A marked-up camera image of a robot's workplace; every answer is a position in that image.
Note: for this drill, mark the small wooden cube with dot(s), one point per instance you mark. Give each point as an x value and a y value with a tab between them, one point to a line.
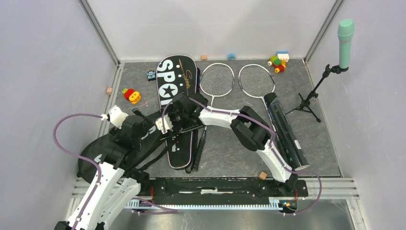
263	175

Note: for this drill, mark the black crossway racket bag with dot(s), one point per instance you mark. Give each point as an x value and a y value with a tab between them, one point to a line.
127	146

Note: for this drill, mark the green microphone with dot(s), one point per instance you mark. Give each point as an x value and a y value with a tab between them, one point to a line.
345	34

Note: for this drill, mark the blue cylinder block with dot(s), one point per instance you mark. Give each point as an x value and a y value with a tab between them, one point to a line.
231	57

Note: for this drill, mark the red yellow toy blocks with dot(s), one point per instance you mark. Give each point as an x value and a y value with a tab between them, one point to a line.
131	95

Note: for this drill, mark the white frame racket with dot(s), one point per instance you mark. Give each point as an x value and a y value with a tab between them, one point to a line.
216	80

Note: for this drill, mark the black shuttlecock tube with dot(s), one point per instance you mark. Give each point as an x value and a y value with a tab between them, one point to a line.
293	151

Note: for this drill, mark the black microphone tripod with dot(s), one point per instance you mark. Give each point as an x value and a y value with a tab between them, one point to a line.
304	106

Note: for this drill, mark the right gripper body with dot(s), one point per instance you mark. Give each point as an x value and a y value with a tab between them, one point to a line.
177	118

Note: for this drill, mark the green blue blocks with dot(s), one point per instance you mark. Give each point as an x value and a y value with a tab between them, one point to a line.
279	61

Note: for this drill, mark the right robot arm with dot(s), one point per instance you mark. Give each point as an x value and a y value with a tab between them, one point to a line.
250	129

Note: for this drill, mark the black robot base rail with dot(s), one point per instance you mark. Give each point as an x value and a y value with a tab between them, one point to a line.
219	190

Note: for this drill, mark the black white shaft racket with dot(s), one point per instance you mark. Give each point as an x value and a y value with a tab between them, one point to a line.
256	81

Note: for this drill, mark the black sport racket bag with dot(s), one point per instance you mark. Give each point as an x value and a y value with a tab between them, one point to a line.
177	74

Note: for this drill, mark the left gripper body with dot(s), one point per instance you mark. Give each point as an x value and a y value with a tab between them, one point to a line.
147	124

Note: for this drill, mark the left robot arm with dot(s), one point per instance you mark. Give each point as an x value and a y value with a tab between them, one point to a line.
98	209

